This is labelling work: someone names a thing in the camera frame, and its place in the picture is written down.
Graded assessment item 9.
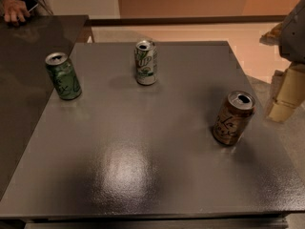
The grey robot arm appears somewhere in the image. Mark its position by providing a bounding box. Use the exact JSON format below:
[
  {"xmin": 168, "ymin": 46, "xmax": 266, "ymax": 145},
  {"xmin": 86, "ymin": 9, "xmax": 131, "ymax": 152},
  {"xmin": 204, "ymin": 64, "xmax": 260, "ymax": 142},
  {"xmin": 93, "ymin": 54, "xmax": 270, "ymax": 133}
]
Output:
[{"xmin": 279, "ymin": 0, "xmax": 305, "ymax": 63}]

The orange LaCroix can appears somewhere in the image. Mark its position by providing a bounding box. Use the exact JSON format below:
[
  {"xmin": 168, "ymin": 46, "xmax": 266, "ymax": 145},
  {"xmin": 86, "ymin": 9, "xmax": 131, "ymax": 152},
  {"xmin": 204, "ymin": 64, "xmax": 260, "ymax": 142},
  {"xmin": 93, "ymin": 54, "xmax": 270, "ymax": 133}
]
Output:
[{"xmin": 213, "ymin": 91, "xmax": 255, "ymax": 146}]

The green LaCroix can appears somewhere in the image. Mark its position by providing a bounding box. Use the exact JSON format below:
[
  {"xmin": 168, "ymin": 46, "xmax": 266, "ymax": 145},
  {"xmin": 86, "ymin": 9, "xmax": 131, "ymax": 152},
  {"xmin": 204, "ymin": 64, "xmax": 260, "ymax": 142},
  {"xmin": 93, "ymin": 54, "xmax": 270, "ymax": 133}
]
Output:
[{"xmin": 45, "ymin": 52, "xmax": 82, "ymax": 100}]

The tan cardboard box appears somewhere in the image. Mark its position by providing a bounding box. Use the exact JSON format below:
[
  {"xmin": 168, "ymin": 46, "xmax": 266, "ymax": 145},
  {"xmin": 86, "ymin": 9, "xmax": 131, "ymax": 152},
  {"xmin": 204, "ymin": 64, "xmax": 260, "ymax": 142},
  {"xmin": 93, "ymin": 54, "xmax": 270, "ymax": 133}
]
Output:
[{"xmin": 266, "ymin": 62, "xmax": 305, "ymax": 122}]

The white green 7UP can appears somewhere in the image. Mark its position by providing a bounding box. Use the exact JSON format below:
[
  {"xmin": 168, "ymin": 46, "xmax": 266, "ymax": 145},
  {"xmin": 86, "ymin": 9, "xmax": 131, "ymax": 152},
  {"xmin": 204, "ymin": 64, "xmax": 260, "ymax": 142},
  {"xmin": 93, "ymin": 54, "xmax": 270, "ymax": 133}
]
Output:
[{"xmin": 134, "ymin": 40, "xmax": 157, "ymax": 86}]

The person's bare hand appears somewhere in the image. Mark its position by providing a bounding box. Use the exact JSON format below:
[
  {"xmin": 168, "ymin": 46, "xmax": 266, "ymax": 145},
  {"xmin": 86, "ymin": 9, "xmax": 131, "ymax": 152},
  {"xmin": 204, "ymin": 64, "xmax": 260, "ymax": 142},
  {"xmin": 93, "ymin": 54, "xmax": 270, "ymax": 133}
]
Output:
[{"xmin": 3, "ymin": 0, "xmax": 31, "ymax": 27}]

